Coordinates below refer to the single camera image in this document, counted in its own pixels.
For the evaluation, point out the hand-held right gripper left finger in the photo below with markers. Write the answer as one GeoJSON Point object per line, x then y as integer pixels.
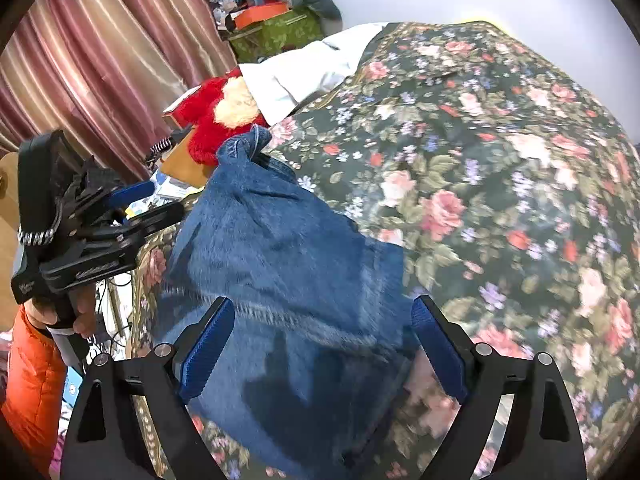
{"type": "Point", "coordinates": [207, 345]}

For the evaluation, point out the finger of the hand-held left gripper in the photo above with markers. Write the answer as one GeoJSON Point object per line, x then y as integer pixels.
{"type": "Point", "coordinates": [160, 217]}
{"type": "Point", "coordinates": [132, 194]}

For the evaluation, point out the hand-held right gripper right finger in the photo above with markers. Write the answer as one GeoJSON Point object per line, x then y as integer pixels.
{"type": "Point", "coordinates": [440, 350]}

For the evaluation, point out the blue denim jeans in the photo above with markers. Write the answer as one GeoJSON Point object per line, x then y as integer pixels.
{"type": "Point", "coordinates": [280, 260]}

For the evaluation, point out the person's left forearm orange sleeve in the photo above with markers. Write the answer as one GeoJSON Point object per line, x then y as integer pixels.
{"type": "Point", "coordinates": [30, 390]}

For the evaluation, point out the person's left hand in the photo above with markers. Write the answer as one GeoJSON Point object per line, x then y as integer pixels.
{"type": "Point", "coordinates": [85, 312]}

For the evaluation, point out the light wooden board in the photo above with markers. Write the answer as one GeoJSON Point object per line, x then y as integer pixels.
{"type": "Point", "coordinates": [7, 200]}

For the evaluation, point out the brown wooden nightstand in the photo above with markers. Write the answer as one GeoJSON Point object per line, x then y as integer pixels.
{"type": "Point", "coordinates": [185, 162]}

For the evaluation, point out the red plush toy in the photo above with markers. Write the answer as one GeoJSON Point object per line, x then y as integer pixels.
{"type": "Point", "coordinates": [210, 110]}

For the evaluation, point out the pink striped curtain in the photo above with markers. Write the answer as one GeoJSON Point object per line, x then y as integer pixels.
{"type": "Point", "coordinates": [110, 60]}

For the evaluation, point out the dark floral bedspread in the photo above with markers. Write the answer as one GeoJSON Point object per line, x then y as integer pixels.
{"type": "Point", "coordinates": [500, 160]}

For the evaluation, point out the white pillow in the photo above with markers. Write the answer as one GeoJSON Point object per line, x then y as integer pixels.
{"type": "Point", "coordinates": [300, 70]}

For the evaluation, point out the green floral box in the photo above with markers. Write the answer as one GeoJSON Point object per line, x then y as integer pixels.
{"type": "Point", "coordinates": [280, 35]}

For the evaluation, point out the orange box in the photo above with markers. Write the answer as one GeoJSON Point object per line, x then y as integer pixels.
{"type": "Point", "coordinates": [260, 15]}

